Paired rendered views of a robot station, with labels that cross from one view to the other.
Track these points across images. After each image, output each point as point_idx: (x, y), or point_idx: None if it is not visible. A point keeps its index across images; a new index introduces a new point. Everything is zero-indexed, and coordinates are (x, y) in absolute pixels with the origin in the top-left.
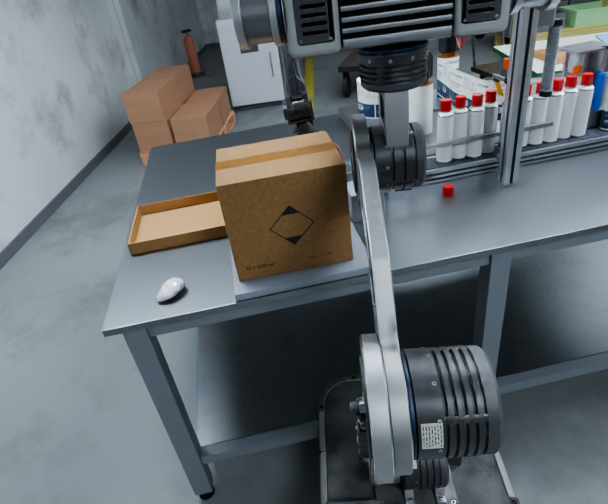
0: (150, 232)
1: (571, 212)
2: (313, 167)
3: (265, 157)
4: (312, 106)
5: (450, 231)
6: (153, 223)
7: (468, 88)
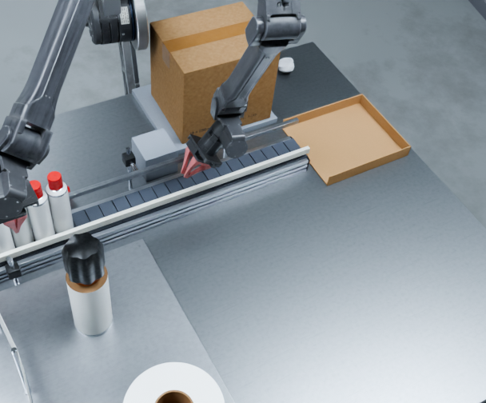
0: (368, 129)
1: None
2: (173, 17)
3: (223, 33)
4: (213, 107)
5: (68, 139)
6: (379, 141)
7: (2, 323)
